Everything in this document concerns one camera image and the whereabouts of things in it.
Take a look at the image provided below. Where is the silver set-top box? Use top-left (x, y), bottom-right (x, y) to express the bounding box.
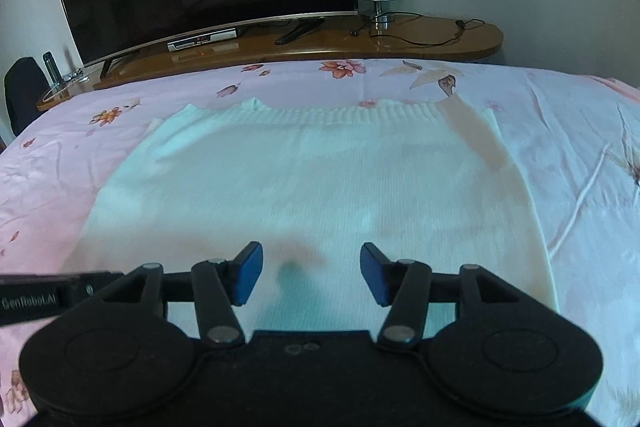
top-left (166, 26), bottom-right (245, 53)

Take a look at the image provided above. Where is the black lamp cable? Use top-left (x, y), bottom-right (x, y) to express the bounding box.
top-left (350, 17), bottom-right (487, 48)

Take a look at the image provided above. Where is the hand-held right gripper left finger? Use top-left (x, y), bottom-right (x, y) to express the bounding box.
top-left (97, 242), bottom-right (264, 349)

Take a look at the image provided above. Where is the black upright handset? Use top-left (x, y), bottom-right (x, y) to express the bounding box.
top-left (42, 51), bottom-right (61, 86)

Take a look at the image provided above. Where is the wooden television cabinet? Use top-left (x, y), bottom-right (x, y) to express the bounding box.
top-left (37, 13), bottom-right (504, 112)

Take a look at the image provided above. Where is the white knit sweater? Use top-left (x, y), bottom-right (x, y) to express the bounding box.
top-left (62, 97), bottom-right (559, 344)

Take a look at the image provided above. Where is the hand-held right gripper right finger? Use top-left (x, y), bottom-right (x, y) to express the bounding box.
top-left (360, 242), bottom-right (539, 352)

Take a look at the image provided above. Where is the pink floral bedsheet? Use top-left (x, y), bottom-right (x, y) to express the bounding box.
top-left (0, 56), bottom-right (640, 427)

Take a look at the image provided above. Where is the black chair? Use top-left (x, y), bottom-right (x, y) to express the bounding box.
top-left (4, 56), bottom-right (51, 138)

